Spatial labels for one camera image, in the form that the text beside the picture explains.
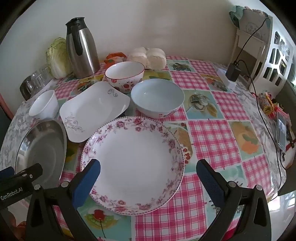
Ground floral rim round plate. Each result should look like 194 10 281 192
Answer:
80 116 185 215

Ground bag of steamed buns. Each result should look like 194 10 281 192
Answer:
127 47 167 70

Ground orange snack packet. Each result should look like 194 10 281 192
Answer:
104 52 127 69

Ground clear glass jars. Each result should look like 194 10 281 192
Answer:
20 65 52 100

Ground black power adapter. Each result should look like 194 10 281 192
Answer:
225 60 241 82

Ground red rim strawberry bowl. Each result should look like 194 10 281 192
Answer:
105 61 145 93

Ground colourful candy packets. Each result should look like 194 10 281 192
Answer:
257 92 289 120

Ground stainless steel thermos jug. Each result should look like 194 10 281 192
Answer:
66 17 100 78

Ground small white bowl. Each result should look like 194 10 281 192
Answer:
29 90 59 120

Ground white rectangular floral dish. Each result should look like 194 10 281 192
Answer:
59 81 130 143

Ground napa cabbage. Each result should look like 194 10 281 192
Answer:
46 37 73 79

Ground stainless steel round pan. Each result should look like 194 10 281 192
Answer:
15 119 67 189

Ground black cable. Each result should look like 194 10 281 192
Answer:
235 17 287 193

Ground checkered fruit tablecloth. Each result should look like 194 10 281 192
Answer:
0 55 292 241

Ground light blue bowl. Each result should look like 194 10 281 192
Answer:
130 79 185 119

